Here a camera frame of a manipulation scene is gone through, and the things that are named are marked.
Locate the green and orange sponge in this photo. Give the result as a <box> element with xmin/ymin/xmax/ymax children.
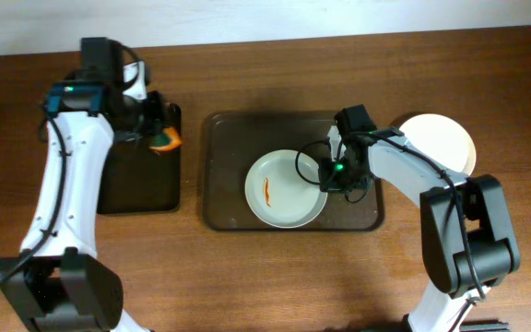
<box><xmin>149</xmin><ymin>126</ymin><xmax>183</xmax><ymax>153</ymax></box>

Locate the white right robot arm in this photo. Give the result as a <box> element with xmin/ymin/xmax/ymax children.
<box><xmin>319</xmin><ymin>105</ymin><xmax>520</xmax><ymax>332</ymax></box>

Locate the cream white plate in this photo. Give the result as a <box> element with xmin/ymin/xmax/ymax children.
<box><xmin>399</xmin><ymin>113</ymin><xmax>477</xmax><ymax>175</ymax></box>

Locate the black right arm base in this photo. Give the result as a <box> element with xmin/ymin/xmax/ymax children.
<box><xmin>459</xmin><ymin>322</ymin><xmax>511</xmax><ymax>332</ymax></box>

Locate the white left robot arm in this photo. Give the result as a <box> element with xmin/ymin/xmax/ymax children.
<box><xmin>0</xmin><ymin>37</ymin><xmax>182</xmax><ymax>331</ymax></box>

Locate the large brown serving tray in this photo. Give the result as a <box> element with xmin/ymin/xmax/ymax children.
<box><xmin>201</xmin><ymin>112</ymin><xmax>385</xmax><ymax>232</ymax></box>

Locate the small black tray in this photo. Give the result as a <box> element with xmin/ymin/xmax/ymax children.
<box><xmin>97</xmin><ymin>136</ymin><xmax>181</xmax><ymax>215</ymax></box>

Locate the pale green plate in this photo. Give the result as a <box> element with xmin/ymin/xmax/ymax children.
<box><xmin>244</xmin><ymin>149</ymin><xmax>327</xmax><ymax>229</ymax></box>

